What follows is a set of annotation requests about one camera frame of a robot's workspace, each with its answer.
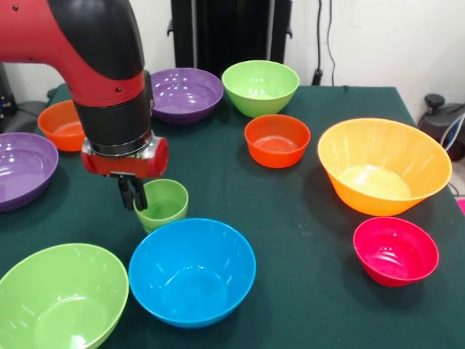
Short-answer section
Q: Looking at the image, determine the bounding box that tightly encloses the red-orange bowl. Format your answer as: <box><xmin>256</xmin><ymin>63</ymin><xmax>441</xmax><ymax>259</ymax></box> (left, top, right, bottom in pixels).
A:
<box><xmin>243</xmin><ymin>114</ymin><xmax>312</xmax><ymax>169</ymax></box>
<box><xmin>37</xmin><ymin>100</ymin><xmax>86</xmax><ymax>153</ymax></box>

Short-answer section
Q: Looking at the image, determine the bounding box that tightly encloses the green cup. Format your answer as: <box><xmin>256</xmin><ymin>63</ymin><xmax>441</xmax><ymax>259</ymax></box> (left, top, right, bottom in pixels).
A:
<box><xmin>133</xmin><ymin>178</ymin><xmax>190</xmax><ymax>234</ymax></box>

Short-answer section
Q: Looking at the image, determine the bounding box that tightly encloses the purple bowl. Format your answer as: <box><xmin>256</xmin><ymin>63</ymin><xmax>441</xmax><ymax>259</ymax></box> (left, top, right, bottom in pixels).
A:
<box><xmin>148</xmin><ymin>67</ymin><xmax>225</xmax><ymax>126</ymax></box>
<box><xmin>0</xmin><ymin>132</ymin><xmax>60</xmax><ymax>214</ymax></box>

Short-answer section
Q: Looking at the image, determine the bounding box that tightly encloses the pink bowl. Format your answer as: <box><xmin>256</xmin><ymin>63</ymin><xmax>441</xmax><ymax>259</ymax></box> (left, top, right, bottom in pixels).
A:
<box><xmin>352</xmin><ymin>216</ymin><xmax>440</xmax><ymax>288</ymax></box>

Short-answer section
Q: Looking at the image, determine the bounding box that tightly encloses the large orange bowl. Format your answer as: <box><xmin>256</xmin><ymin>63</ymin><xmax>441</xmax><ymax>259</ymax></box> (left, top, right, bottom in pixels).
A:
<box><xmin>317</xmin><ymin>117</ymin><xmax>453</xmax><ymax>217</ymax></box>

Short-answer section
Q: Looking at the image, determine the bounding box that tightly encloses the dark green table cloth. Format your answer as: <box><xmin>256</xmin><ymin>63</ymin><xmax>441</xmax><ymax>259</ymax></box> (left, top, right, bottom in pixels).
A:
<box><xmin>0</xmin><ymin>83</ymin><xmax>465</xmax><ymax>349</ymax></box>

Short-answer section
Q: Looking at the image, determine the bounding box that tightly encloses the small green bowl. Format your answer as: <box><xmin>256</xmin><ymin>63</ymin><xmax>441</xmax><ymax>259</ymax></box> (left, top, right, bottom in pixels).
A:
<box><xmin>221</xmin><ymin>60</ymin><xmax>301</xmax><ymax>119</ymax></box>

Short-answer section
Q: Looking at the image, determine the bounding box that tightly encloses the large green bowl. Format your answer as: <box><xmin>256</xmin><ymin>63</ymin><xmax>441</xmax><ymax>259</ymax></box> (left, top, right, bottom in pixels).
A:
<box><xmin>0</xmin><ymin>243</ymin><xmax>130</xmax><ymax>349</ymax></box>

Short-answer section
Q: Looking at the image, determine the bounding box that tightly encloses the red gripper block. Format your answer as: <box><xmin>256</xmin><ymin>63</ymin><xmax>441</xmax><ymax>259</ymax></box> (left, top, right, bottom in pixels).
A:
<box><xmin>80</xmin><ymin>136</ymin><xmax>170</xmax><ymax>212</ymax></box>

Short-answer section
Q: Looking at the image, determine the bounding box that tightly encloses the black pedestal column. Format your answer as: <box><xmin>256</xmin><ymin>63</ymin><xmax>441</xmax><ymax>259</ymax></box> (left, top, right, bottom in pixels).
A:
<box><xmin>167</xmin><ymin>0</ymin><xmax>294</xmax><ymax>71</ymax></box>

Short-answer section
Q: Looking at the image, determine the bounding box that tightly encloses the blue bowl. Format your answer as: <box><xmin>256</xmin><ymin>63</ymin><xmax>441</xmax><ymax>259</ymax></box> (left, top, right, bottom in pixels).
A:
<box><xmin>128</xmin><ymin>217</ymin><xmax>256</xmax><ymax>329</ymax></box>

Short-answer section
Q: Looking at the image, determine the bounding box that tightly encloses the black wall cable with plug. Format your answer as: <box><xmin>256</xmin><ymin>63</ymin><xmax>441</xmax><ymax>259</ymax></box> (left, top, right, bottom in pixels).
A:
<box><xmin>311</xmin><ymin>0</ymin><xmax>337</xmax><ymax>87</ymax></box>

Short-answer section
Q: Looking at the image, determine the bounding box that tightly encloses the black grey base foot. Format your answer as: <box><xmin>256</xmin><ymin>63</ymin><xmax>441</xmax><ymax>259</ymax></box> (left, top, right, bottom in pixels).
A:
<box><xmin>0</xmin><ymin>100</ymin><xmax>48</xmax><ymax>134</ymax></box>
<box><xmin>417</xmin><ymin>93</ymin><xmax>465</xmax><ymax>163</ymax></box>

